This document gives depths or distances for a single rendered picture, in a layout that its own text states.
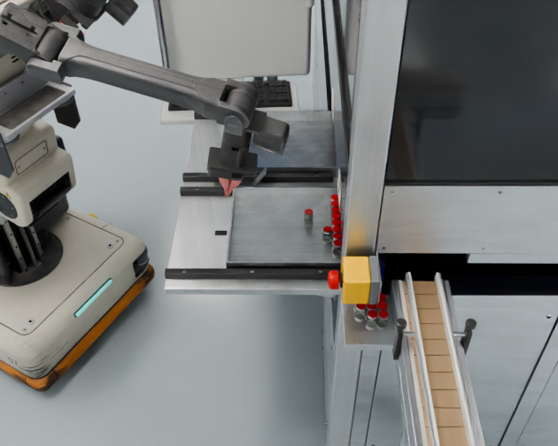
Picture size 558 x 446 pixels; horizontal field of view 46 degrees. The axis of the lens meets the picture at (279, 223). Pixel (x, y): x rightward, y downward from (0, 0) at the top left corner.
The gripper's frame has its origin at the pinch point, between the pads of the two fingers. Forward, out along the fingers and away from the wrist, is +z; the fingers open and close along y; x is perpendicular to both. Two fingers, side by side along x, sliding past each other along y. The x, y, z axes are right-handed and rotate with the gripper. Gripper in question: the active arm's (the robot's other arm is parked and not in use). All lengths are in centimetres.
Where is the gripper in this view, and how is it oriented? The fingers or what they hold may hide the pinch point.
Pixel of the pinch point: (227, 192)
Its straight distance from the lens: 142.8
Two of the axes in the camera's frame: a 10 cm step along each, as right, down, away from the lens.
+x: 0.1, -7.0, 7.2
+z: -1.8, 7.0, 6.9
